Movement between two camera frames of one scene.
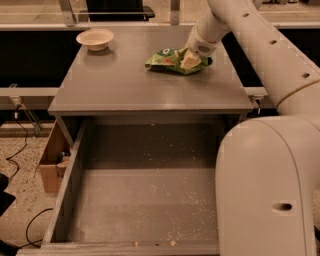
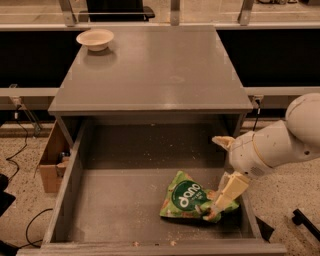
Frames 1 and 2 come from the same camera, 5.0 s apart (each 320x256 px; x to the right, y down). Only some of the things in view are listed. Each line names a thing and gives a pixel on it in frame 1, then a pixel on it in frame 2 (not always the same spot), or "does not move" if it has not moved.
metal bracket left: (18, 101) does not move
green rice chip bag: (172, 59) -> (187, 198)
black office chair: (116, 6) does not move
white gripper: (198, 46) -> (246, 154)
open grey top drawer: (135, 188) does not move
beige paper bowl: (96, 39) does not move
